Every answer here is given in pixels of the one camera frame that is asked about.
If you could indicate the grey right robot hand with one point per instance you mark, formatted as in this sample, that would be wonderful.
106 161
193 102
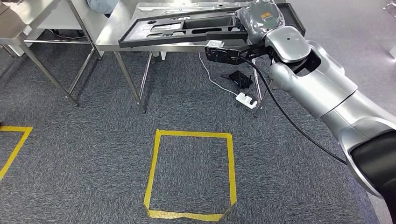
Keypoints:
263 18

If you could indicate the black plastic car part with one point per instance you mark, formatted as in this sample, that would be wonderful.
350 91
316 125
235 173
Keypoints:
139 34

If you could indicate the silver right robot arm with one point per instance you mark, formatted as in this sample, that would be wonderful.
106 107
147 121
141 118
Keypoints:
325 83

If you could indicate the stainless steel workbench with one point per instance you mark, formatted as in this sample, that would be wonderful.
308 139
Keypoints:
108 34

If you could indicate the black router with antennas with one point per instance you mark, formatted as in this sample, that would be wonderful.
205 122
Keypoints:
239 79

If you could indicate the white power strip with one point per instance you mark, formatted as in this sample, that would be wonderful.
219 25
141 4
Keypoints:
246 100

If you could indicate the silver stamped metal panel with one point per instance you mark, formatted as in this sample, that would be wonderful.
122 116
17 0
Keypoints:
173 8

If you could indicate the yellow floor tape outline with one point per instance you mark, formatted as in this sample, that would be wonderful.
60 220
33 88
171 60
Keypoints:
18 145
232 173

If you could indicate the person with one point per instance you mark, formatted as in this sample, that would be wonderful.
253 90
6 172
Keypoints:
100 6

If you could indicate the stainless steel table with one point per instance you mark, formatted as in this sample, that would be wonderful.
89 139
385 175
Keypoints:
40 9

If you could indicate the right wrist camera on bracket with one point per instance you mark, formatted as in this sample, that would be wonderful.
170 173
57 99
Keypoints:
219 55

